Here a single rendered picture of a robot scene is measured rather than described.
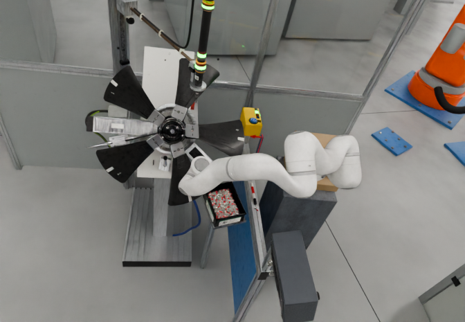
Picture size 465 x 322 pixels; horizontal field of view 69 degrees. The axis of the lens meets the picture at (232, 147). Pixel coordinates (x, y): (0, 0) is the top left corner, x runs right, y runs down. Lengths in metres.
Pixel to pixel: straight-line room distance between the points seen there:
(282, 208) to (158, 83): 0.95
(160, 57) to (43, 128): 1.23
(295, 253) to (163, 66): 1.16
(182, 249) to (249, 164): 1.51
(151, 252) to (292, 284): 1.45
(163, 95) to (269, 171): 0.94
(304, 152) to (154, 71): 1.02
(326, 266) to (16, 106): 2.49
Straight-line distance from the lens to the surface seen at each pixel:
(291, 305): 1.20
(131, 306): 2.45
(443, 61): 5.01
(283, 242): 1.29
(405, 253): 3.25
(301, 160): 1.14
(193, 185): 1.31
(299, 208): 1.92
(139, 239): 2.58
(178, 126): 1.59
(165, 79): 1.87
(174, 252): 2.51
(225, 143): 1.64
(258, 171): 1.09
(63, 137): 2.81
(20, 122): 2.82
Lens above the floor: 2.29
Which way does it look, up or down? 44 degrees down
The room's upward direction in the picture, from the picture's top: 14 degrees clockwise
